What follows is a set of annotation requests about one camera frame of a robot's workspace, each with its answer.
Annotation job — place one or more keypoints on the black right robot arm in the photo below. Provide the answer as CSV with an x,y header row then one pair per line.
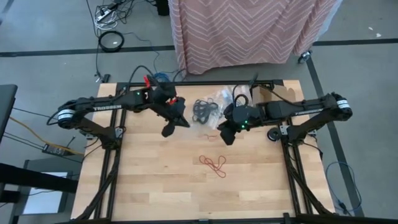
x,y
295,109

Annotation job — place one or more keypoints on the grey cabinet with white top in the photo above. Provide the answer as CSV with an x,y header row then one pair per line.
x,y
46,199

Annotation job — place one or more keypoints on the silver mounting bracket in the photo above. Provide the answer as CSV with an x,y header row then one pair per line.
x,y
283,130
119,132

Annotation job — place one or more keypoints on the black tape roll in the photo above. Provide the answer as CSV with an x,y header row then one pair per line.
x,y
269,133

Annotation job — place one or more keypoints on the black fin-shaped bracket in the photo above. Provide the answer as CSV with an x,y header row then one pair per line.
x,y
254,79

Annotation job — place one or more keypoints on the pink chevron curtain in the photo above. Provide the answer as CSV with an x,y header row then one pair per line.
x,y
248,31

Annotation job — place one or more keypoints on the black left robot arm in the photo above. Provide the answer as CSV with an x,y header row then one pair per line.
x,y
105,107

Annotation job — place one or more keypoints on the white power strip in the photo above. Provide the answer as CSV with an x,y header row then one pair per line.
x,y
104,14

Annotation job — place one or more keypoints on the black equipment box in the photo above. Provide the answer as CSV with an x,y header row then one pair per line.
x,y
162,7

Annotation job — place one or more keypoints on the black power adapter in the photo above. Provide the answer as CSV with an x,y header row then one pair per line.
x,y
54,150

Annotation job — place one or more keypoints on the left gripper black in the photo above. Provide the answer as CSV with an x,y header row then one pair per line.
x,y
171,105

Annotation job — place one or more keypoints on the wide black rubber bands bunch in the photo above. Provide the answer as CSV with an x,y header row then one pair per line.
x,y
203,110

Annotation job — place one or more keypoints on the small black clamp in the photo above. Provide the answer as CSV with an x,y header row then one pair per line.
x,y
105,78

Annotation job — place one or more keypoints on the red rubber bands bunch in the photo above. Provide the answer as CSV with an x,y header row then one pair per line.
x,y
214,168

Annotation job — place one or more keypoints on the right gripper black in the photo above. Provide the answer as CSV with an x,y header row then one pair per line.
x,y
244,117

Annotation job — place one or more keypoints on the black desk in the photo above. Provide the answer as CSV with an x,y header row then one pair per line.
x,y
6,105

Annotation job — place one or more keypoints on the brown cardboard box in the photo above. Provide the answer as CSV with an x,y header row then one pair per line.
x,y
276,91

